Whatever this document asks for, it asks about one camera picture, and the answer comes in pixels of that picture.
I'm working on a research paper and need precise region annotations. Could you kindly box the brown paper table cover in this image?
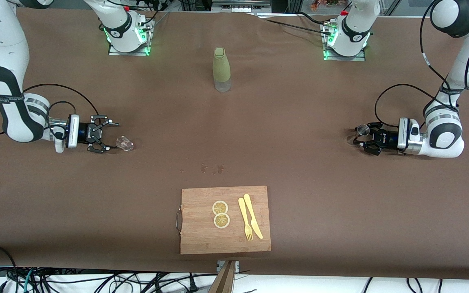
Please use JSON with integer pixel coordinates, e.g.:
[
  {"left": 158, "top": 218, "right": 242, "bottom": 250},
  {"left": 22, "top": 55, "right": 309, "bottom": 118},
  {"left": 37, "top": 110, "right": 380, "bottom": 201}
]
[{"left": 0, "top": 7, "right": 469, "bottom": 280}]

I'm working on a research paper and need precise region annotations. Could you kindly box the wooden cutting board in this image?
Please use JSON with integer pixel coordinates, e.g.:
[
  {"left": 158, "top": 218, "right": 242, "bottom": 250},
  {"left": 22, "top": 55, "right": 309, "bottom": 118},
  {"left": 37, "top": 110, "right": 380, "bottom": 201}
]
[{"left": 176, "top": 186, "right": 272, "bottom": 255}]

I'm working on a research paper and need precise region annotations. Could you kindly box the grey power strip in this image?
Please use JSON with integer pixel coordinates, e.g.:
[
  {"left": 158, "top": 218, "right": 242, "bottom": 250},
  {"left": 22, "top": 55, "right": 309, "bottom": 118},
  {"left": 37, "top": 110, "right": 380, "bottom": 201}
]
[{"left": 212, "top": 0, "right": 272, "bottom": 13}]

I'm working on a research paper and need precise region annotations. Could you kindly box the small metal bracket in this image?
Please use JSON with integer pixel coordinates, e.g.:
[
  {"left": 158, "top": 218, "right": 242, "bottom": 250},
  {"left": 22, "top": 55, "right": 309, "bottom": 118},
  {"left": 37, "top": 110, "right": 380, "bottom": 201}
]
[{"left": 217, "top": 260, "right": 240, "bottom": 272}]

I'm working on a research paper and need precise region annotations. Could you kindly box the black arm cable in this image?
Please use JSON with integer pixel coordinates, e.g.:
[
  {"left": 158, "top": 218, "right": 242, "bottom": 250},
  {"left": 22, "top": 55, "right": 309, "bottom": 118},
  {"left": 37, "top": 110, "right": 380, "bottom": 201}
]
[
  {"left": 375, "top": 0, "right": 469, "bottom": 129},
  {"left": 0, "top": 83, "right": 100, "bottom": 136}
]

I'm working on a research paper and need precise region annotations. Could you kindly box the black base power cable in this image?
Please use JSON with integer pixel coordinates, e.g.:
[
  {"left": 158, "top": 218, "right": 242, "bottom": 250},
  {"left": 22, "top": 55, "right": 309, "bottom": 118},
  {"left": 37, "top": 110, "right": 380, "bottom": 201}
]
[{"left": 255, "top": 11, "right": 337, "bottom": 37}]

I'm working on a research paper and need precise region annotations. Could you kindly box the yellow plastic fork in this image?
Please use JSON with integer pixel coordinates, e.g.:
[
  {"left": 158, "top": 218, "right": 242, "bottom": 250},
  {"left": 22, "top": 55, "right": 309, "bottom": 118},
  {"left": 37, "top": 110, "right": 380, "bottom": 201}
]
[{"left": 238, "top": 197, "right": 254, "bottom": 241}]

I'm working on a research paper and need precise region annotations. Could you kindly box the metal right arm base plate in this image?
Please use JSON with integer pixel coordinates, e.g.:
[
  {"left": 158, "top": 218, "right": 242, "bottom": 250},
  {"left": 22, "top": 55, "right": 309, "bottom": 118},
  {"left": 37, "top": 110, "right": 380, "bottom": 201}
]
[{"left": 108, "top": 18, "right": 152, "bottom": 57}]

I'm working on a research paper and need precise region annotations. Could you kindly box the wooden beam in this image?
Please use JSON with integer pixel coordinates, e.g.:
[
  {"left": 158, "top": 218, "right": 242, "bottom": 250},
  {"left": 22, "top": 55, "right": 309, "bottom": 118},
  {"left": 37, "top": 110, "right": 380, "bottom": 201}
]
[{"left": 209, "top": 260, "right": 237, "bottom": 293}]

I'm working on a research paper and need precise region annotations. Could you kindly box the steel jigger measuring cup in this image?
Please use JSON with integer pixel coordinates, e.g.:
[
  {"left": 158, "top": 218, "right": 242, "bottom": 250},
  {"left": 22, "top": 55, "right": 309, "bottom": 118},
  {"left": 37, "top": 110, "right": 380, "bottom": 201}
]
[{"left": 346, "top": 124, "right": 370, "bottom": 145}]

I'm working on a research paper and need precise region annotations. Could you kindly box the green sleeved glass bottle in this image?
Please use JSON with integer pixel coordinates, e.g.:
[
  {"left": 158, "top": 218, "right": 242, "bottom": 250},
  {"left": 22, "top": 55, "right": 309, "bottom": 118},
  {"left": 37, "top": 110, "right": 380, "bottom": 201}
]
[{"left": 213, "top": 47, "right": 232, "bottom": 92}]

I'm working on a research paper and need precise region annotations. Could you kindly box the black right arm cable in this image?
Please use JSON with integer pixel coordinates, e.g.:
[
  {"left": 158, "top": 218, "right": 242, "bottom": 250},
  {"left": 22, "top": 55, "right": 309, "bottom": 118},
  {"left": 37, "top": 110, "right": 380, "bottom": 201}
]
[{"left": 0, "top": 83, "right": 100, "bottom": 136}]

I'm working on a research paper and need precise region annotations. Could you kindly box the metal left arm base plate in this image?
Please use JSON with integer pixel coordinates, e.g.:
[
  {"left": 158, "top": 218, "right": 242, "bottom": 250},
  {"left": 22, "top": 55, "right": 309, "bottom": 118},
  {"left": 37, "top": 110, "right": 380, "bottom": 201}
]
[{"left": 322, "top": 22, "right": 366, "bottom": 62}]

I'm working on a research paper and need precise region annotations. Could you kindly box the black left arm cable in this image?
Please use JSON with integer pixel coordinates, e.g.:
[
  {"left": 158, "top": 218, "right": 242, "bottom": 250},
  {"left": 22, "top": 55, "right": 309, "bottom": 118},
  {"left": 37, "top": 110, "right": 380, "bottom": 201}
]
[{"left": 375, "top": 0, "right": 469, "bottom": 129}]

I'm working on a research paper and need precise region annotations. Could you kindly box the yellow plastic knife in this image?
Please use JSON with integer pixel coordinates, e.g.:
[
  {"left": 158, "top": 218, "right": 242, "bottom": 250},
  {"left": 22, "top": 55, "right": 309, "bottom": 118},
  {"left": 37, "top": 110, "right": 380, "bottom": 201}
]
[{"left": 243, "top": 194, "right": 264, "bottom": 240}]

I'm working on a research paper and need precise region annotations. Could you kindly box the small clear glass shaker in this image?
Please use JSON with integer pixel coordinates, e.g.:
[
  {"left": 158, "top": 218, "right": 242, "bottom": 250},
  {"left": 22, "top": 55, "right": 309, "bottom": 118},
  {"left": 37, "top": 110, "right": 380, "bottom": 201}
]
[{"left": 116, "top": 136, "right": 134, "bottom": 152}]

